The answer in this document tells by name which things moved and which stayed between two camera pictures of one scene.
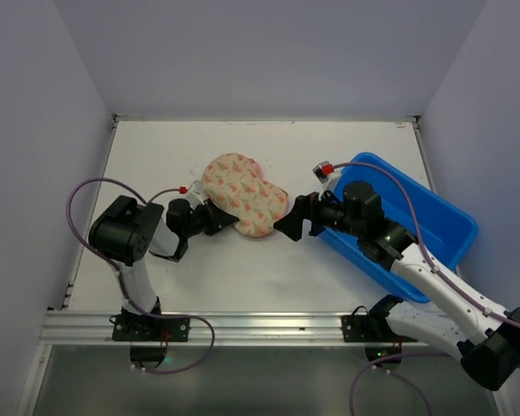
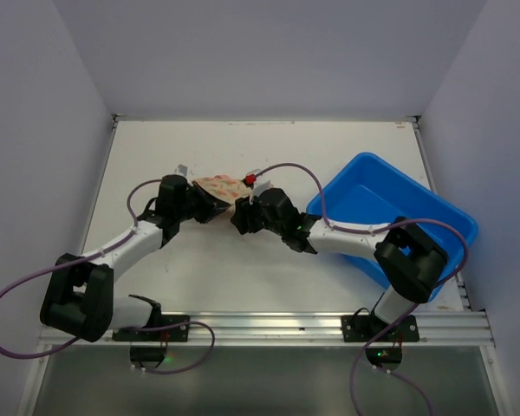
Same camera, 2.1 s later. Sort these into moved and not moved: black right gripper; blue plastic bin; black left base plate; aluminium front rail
Moved: black right gripper
Not moved: aluminium front rail; black left base plate; blue plastic bin
